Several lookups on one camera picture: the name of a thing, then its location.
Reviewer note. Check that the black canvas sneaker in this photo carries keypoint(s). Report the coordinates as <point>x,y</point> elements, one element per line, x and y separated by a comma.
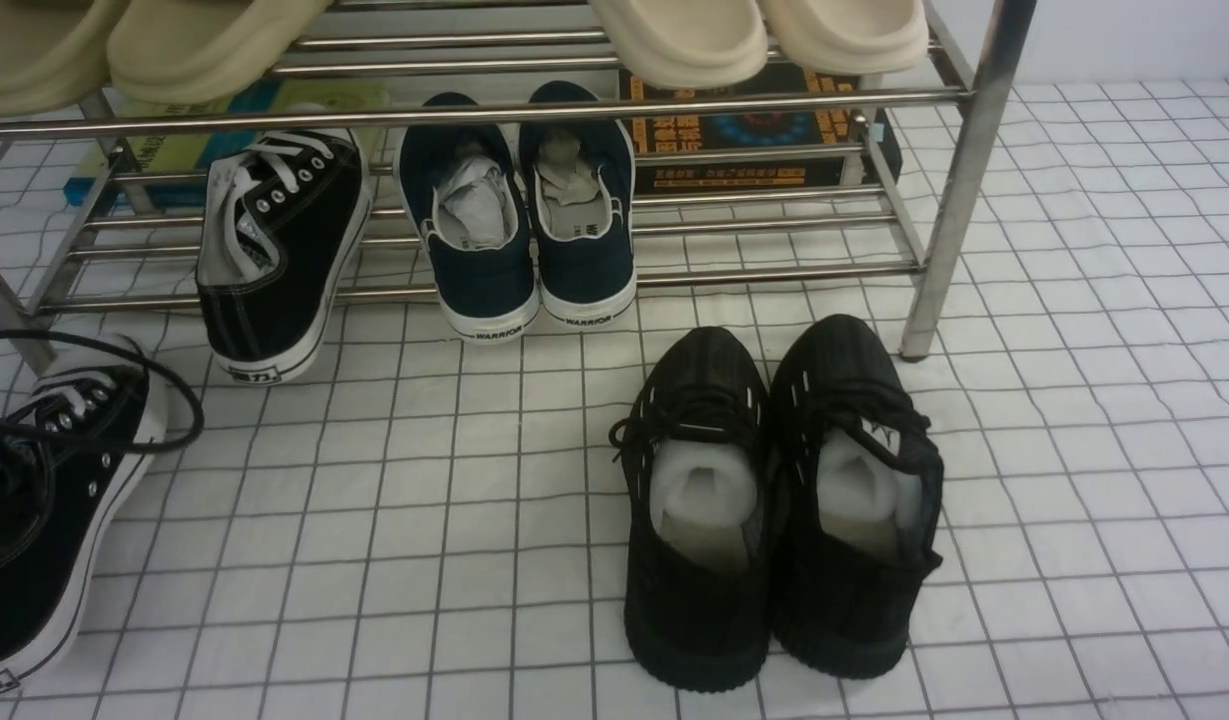
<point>59,495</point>
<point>281,220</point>

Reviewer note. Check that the black knit sneaker right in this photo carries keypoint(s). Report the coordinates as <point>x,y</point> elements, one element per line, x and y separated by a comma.
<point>860,487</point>

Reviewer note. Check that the navy slip-on shoe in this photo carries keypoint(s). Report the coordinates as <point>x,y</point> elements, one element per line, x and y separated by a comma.
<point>579,179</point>
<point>460,190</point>

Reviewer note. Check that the stainless steel shoe rack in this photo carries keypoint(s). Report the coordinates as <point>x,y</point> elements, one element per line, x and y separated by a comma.
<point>120,202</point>

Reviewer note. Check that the beige slipper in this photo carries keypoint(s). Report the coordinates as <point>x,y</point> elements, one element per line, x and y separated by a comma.
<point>53,53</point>
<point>850,38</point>
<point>686,44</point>
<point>197,51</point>

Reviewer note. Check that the black orange box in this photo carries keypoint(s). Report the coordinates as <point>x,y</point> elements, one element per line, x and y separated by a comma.
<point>754,130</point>

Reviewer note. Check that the black knit sneaker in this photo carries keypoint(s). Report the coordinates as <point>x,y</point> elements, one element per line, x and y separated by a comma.
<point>696,456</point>
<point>860,487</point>

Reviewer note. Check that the yellow blue book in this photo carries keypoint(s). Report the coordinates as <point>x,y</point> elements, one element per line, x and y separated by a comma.
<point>181,153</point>

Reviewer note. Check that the black knit sneaker left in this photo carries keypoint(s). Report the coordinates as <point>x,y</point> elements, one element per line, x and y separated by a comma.
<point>696,456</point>

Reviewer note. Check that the navy slip-on shoe left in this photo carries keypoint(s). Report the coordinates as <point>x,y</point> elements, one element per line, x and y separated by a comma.
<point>460,190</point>

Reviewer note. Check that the navy slip-on shoe right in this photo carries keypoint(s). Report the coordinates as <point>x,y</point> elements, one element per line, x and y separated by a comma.
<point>579,179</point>

